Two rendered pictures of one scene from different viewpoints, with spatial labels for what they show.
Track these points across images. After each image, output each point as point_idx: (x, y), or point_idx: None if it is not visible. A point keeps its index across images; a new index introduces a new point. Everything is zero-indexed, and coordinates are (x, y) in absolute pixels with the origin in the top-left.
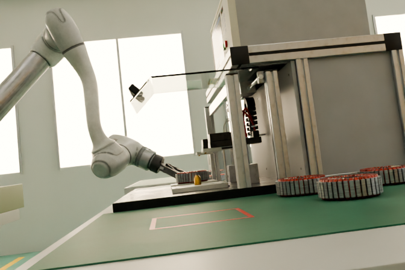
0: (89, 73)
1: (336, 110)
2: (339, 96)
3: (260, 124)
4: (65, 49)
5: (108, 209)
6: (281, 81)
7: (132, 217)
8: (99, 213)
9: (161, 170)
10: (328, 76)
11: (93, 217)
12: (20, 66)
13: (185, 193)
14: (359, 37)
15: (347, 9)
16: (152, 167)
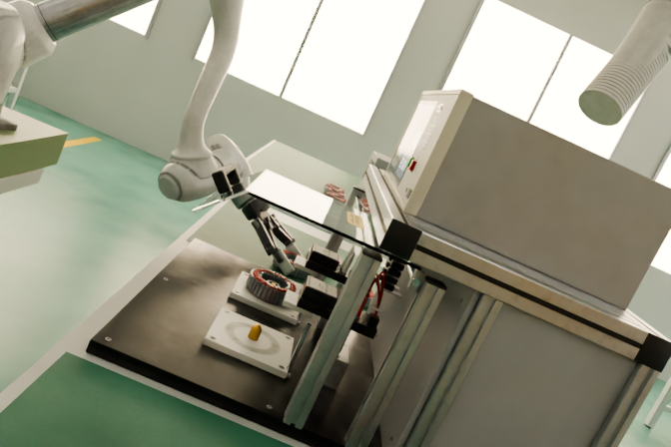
0: (229, 36)
1: (495, 398)
2: (512, 381)
3: (405, 271)
4: None
5: (103, 313)
6: (451, 286)
7: (65, 439)
8: (69, 334)
9: (253, 225)
10: (517, 344)
11: (38, 364)
12: None
13: (213, 364)
14: (607, 317)
15: (626, 238)
16: (246, 212)
